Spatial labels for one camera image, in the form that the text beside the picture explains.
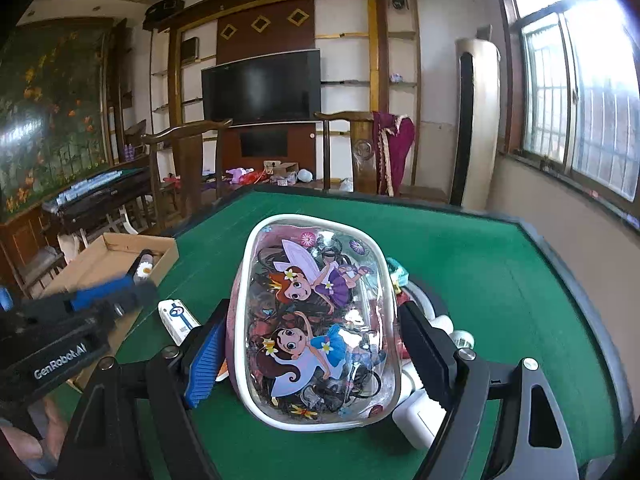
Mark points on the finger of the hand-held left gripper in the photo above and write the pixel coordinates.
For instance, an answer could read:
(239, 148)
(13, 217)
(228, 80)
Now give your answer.
(100, 292)
(95, 321)

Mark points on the beige floor air conditioner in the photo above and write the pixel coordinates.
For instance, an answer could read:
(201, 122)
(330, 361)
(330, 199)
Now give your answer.
(482, 120)

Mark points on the black bag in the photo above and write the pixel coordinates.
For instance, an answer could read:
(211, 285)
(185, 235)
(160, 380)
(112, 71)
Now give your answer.
(162, 15)

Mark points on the white round toy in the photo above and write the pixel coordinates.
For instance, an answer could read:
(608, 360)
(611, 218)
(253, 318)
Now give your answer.
(305, 176)

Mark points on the window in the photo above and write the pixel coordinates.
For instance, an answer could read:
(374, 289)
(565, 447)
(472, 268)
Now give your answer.
(545, 85)

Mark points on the white bottle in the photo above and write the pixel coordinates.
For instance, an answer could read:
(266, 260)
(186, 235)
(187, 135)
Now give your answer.
(450, 330)

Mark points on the flower wall painting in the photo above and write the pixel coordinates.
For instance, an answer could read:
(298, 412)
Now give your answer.
(50, 125)

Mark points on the maroon fringed cloth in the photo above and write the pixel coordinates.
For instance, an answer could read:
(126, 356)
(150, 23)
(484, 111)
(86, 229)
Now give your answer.
(395, 150)

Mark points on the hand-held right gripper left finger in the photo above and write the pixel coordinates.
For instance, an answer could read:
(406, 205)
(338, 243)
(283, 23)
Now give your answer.
(205, 360)

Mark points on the dark side table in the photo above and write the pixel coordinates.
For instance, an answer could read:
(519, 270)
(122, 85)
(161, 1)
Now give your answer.
(100, 195)

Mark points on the pink plush toy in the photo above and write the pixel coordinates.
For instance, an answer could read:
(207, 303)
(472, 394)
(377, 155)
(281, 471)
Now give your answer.
(237, 175)

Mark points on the round table control panel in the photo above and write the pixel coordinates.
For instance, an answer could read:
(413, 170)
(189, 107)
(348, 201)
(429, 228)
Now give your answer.
(425, 300)

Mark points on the white box blue label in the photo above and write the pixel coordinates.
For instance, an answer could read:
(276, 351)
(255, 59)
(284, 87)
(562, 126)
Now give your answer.
(177, 317)

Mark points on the small open cardboard box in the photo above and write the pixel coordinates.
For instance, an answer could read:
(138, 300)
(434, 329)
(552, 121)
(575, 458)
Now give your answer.
(285, 167)

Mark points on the wooden chair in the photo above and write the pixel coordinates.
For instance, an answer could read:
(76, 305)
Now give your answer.
(192, 160)

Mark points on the white power adapter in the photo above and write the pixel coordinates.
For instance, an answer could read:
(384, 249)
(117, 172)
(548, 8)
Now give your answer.
(417, 417)

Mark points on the black television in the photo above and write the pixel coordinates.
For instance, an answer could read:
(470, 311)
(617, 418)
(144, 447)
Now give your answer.
(260, 87)

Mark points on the cartoon print transparent pouch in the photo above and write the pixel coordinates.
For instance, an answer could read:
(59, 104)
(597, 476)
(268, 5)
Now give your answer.
(310, 310)

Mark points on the teal white packet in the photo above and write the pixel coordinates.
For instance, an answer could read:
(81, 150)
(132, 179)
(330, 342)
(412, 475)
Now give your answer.
(398, 275)

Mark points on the wooden wall shelf unit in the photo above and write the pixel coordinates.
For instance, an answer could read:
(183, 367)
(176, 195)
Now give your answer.
(265, 25)

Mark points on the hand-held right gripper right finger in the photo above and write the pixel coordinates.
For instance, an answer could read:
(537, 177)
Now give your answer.
(425, 350)

